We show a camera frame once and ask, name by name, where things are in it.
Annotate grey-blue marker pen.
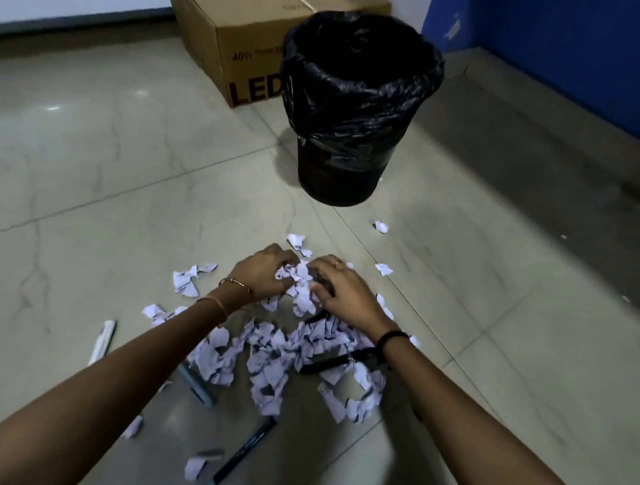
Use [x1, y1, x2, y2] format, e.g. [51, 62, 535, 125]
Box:
[175, 362, 217, 407]

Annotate white marker pen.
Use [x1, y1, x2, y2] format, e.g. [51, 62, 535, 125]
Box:
[87, 320, 119, 367]

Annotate black plastic bin liner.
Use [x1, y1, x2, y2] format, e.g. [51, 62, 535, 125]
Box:
[279, 11, 446, 175]

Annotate person's left forearm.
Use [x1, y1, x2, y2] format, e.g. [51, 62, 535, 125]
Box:
[0, 286, 252, 485]

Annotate black wristband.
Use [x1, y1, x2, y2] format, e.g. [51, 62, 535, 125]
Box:
[375, 330, 410, 369]

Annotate brown cardboard box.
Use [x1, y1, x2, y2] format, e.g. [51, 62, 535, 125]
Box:
[170, 0, 392, 109]

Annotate red thread wristband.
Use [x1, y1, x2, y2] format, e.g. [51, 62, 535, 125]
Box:
[196, 296, 229, 321]

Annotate black round trash bin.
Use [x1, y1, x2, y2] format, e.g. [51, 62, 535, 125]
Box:
[297, 134, 394, 207]

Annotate person's right hand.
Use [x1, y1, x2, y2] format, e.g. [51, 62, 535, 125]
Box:
[307, 254, 388, 346]

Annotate thin gold bangle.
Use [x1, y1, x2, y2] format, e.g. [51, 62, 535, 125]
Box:
[218, 277, 254, 301]

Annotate black marker pen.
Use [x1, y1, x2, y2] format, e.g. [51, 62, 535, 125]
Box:
[212, 416, 279, 485]

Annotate person's left hand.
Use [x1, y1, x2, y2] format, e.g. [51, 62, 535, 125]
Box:
[224, 243, 301, 306]

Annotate person's right forearm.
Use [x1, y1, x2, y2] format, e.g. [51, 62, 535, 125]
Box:
[376, 332, 567, 485]

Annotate pile of torn paper scraps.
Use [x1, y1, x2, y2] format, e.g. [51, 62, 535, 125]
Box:
[120, 220, 422, 483]

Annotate handful of white paper bits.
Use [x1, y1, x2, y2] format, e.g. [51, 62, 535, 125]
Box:
[260, 260, 331, 318]

